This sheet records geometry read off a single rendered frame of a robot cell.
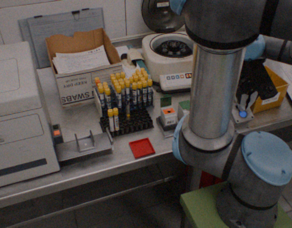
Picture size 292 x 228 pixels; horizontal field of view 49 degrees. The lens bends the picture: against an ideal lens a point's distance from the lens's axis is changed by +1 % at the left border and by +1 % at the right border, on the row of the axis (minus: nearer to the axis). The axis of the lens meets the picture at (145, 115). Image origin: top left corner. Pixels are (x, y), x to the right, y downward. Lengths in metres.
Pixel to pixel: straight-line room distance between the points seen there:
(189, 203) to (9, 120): 0.50
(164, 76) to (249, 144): 0.61
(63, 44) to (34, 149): 0.60
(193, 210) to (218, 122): 0.30
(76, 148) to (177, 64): 0.51
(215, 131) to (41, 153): 0.50
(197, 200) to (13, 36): 0.98
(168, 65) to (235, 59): 0.72
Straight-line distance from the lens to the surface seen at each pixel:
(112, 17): 1.46
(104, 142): 1.00
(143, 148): 1.03
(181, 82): 1.24
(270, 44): 0.82
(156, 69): 1.24
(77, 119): 1.16
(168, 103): 1.06
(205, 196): 0.90
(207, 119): 0.63
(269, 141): 0.75
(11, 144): 0.90
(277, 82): 1.27
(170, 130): 1.07
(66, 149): 1.00
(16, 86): 0.84
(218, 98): 0.58
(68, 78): 1.14
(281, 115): 1.25
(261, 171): 0.70
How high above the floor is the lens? 1.64
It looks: 42 degrees down
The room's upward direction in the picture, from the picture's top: straight up
